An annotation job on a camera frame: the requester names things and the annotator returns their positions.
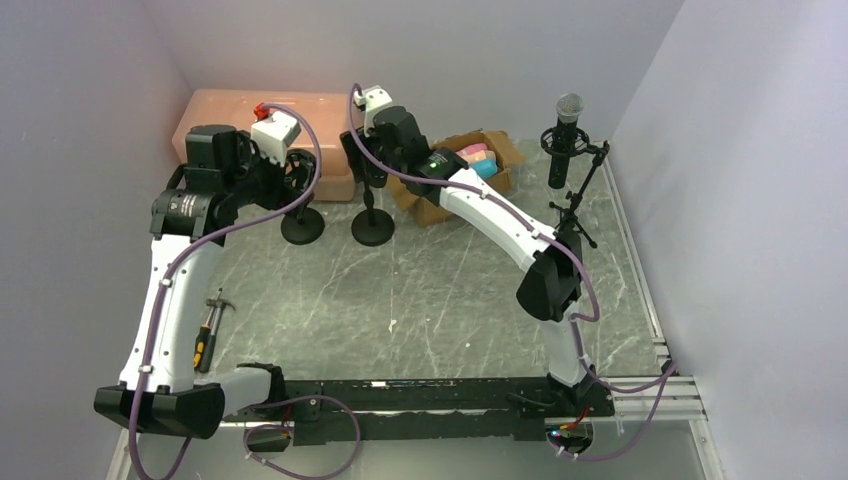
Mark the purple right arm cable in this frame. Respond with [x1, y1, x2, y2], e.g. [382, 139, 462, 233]
[349, 82, 678, 463]

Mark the beige toy microphone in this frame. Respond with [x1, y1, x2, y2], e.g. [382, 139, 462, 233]
[464, 150, 496, 164]

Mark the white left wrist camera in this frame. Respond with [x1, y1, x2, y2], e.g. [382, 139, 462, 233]
[250, 103, 301, 166]

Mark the pink toy microphone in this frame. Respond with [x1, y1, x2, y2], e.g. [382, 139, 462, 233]
[456, 143, 488, 157]

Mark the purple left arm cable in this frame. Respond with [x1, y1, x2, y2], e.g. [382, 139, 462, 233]
[127, 102, 361, 480]

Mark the orange plastic storage box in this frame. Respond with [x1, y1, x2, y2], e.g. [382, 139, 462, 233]
[172, 89, 356, 202]

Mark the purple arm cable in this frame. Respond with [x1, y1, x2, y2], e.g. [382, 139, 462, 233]
[127, 102, 361, 480]
[349, 82, 678, 463]

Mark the clip mount desk stand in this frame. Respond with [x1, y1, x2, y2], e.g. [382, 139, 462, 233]
[340, 128, 395, 247]

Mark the claw hammer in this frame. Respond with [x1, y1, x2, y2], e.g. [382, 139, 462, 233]
[194, 298, 235, 373]

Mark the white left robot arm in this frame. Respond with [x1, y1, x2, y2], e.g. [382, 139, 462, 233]
[93, 121, 319, 439]

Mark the shock mount desk stand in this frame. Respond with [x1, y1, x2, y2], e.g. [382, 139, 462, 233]
[280, 148, 325, 245]

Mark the brown cardboard box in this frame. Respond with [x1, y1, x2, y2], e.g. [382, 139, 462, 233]
[386, 130, 525, 227]

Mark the yellow black screwdriver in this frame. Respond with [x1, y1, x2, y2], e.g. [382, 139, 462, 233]
[192, 288, 223, 373]

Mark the blue toy microphone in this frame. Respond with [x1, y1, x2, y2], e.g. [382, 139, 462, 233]
[471, 158, 499, 180]

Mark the black microphone silver grille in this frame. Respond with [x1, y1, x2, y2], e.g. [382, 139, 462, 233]
[548, 93, 584, 189]

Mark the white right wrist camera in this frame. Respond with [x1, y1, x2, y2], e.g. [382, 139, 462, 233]
[352, 84, 395, 135]

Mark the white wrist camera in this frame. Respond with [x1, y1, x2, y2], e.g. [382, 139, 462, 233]
[352, 84, 395, 135]
[250, 103, 301, 166]

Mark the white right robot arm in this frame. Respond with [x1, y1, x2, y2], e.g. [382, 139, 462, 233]
[348, 105, 590, 395]

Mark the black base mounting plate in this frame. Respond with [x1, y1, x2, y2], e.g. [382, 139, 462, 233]
[224, 377, 615, 446]

